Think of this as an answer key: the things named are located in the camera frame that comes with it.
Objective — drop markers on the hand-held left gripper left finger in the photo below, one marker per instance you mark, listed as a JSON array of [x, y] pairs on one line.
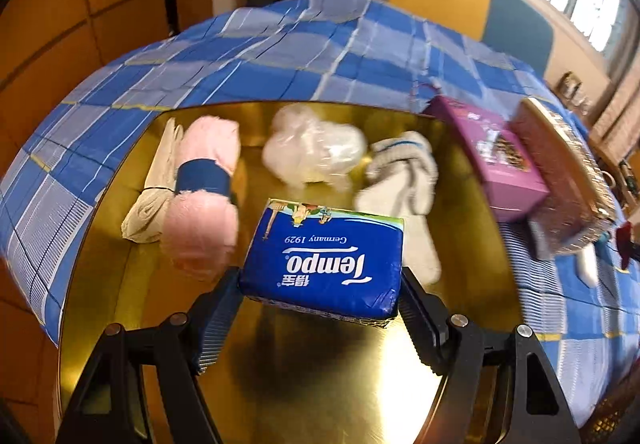
[[220, 319]]

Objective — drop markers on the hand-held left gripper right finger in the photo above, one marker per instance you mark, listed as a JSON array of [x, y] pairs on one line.
[[425, 319]]

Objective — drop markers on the gold metal tray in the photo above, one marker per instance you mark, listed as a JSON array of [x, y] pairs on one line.
[[310, 374]]

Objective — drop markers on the blue tissue packet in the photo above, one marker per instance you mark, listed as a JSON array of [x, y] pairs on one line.
[[325, 259]]

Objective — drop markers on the beige sock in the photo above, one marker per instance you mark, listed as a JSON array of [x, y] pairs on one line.
[[150, 209]]

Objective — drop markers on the white striped socks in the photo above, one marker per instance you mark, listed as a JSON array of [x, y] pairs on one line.
[[405, 184]]

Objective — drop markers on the clear plastic bag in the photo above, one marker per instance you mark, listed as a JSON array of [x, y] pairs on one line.
[[312, 149]]

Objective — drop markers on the white soft pack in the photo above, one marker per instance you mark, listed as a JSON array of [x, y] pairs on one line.
[[587, 266]]

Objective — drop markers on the purple tissue box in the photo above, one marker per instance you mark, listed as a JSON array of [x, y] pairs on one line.
[[492, 159]]

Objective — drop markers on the woven tissue box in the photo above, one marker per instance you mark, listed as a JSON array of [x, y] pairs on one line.
[[565, 179]]

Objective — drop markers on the rattan chair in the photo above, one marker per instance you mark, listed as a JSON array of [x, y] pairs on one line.
[[612, 419]]

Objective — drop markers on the red cloth item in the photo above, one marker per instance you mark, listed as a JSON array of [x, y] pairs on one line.
[[629, 244]]

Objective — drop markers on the blue plaid bed sheet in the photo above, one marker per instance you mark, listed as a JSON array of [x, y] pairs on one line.
[[280, 54]]

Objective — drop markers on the small boxes on desk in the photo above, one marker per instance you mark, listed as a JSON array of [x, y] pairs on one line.
[[572, 89]]

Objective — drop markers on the beige patterned curtain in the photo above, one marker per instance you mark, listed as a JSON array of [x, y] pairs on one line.
[[620, 104]]

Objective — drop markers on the wooden wardrobe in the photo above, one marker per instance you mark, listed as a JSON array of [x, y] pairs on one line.
[[75, 9]]

